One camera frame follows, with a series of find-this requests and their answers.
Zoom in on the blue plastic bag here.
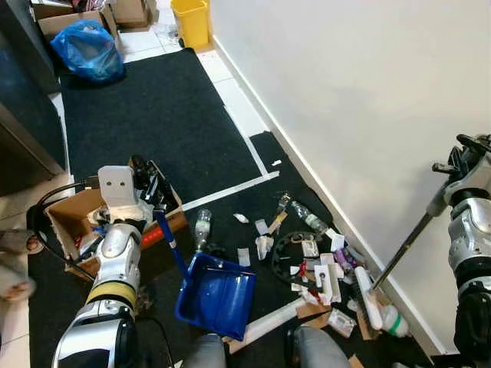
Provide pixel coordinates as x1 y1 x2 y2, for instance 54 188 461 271
50 19 126 84

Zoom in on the cardboard box with rubbish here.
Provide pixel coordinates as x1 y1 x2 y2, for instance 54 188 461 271
46 186 189 281

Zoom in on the yellow plastic bin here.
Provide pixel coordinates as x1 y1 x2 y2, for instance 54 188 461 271
170 0 212 50

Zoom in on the bottle with green label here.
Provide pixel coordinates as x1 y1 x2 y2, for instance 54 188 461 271
379 304 412 339

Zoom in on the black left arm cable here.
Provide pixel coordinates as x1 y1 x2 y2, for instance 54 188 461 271
27 178 102 271

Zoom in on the white plastic packet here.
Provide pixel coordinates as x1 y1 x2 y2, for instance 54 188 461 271
325 306 358 339

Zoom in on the open cardboard box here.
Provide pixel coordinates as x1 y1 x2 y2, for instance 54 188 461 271
36 8 117 41
110 0 157 29

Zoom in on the black plastic bag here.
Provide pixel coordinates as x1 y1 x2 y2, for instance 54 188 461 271
150 161 183 209

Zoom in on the black ring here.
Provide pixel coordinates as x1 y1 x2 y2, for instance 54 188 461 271
272 230 325 286

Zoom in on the crumpled white paper cup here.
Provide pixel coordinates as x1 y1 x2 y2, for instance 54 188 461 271
255 233 275 261

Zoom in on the blue plastic dustpan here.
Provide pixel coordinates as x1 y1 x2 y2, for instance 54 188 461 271
152 209 257 342

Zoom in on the grey metal broom handle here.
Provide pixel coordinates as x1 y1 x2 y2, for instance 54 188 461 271
371 190 451 291

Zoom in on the large black floor mat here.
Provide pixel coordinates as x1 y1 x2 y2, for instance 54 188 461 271
59 48 263 205

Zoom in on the grey right robot leg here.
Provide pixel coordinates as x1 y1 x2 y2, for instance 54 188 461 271
294 325 352 368

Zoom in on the small brush with wooden handle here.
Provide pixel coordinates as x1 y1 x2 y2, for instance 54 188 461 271
266 192 293 235

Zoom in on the grey left robot leg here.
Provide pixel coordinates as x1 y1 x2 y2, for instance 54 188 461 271
180 333 229 368

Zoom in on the clear plastic bottle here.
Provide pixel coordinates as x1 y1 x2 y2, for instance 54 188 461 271
194 209 213 251
291 201 331 235

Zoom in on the white paper tube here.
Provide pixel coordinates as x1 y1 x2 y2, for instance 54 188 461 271
229 297 309 355

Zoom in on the dark metal fridge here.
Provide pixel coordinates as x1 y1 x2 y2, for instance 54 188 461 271
0 0 68 197

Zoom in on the grey robot leg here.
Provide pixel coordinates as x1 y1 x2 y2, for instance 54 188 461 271
180 333 229 368
294 325 352 368

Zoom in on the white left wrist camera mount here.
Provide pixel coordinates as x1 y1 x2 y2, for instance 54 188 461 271
97 166 139 209

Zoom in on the white carton box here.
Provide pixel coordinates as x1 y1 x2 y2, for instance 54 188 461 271
314 264 343 304

